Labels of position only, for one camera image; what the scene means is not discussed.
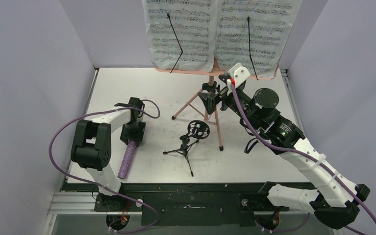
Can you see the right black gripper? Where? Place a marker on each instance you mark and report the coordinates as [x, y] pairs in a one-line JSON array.
[[224, 100]]

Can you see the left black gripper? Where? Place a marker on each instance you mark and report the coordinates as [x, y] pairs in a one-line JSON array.
[[126, 136]]

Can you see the purple glitter microphone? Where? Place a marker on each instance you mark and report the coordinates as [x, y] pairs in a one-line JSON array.
[[127, 159]]

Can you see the pink folding music stand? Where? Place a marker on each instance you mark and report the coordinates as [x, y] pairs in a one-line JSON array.
[[236, 38]]

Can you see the black microphone shock-mount stand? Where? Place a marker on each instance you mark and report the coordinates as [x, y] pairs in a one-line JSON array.
[[196, 130]]

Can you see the sheet music page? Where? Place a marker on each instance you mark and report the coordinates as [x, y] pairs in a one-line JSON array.
[[254, 33], [181, 34]]

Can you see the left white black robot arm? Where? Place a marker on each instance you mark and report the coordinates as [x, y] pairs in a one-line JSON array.
[[91, 148]]

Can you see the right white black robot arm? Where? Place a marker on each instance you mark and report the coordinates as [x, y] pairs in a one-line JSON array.
[[334, 200]]

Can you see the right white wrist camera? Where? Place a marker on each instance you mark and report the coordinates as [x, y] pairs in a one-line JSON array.
[[236, 75]]

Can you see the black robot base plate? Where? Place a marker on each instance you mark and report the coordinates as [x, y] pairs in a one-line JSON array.
[[189, 204]]

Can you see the aluminium frame rail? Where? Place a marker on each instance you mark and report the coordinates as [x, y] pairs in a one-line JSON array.
[[75, 203]]

